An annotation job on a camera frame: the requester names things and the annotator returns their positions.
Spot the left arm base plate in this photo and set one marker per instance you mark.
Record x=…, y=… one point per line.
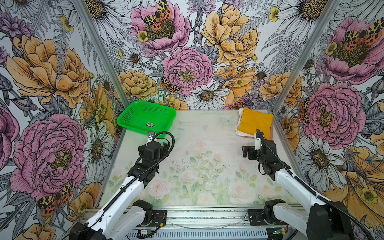
x=154, y=218

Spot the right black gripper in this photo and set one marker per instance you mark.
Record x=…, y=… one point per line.
x=251, y=149

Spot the yellow t-shirt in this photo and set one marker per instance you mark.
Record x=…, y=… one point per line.
x=258, y=116

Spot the white black folded t-shirt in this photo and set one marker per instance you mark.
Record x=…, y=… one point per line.
x=245, y=127

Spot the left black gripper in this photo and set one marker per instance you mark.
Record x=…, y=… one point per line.
x=141, y=149

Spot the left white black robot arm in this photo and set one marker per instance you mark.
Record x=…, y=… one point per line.
x=122, y=213

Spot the aluminium corner post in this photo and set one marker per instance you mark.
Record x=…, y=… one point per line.
x=322, y=24
x=96, y=39

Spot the left aluminium corner post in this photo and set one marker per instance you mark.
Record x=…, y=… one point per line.
x=96, y=39

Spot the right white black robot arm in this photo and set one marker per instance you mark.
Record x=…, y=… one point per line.
x=321, y=218

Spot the green plastic basket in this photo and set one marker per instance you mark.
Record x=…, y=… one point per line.
x=143, y=117

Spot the pink folded t-shirt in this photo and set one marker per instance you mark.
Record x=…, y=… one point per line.
x=265, y=127

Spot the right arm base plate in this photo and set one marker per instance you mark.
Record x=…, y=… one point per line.
x=256, y=217

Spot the right aluminium corner post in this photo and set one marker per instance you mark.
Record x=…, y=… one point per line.
x=322, y=24

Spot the white vented cable duct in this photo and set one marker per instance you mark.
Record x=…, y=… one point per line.
x=221, y=234

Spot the aluminium front rail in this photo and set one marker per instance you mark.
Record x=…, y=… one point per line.
x=204, y=218

